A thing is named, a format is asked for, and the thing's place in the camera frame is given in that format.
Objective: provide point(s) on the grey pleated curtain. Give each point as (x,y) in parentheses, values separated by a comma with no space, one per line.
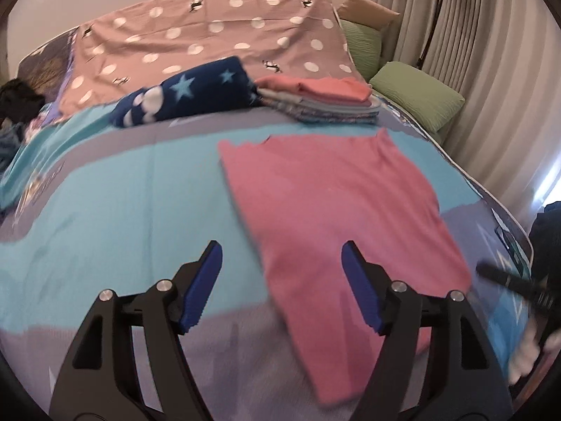
(495,74)

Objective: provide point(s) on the mauve polka dot duvet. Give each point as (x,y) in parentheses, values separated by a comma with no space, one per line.
(210,48)

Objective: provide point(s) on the navy star print blanket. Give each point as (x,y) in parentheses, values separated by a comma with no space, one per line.
(197,92)

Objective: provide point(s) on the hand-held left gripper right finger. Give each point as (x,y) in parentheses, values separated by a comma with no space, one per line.
(361,287)

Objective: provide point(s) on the dark clothes pile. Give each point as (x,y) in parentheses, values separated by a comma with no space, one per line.
(19,98)

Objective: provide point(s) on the pink garment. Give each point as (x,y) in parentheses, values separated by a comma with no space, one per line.
(333,201)

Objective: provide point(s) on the beige pillow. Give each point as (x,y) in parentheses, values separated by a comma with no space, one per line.
(363,8)

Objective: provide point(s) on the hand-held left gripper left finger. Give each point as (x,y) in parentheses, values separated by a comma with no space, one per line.
(199,287)

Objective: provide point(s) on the green pillow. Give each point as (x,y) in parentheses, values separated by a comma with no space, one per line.
(416,92)
(361,48)

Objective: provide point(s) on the stack of folded clothes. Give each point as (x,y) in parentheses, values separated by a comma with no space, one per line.
(324,98)

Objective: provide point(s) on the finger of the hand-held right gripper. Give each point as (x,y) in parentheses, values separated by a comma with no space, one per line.
(508,280)

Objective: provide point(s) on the teal and grey bed cover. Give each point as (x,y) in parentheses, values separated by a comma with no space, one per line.
(109,210)

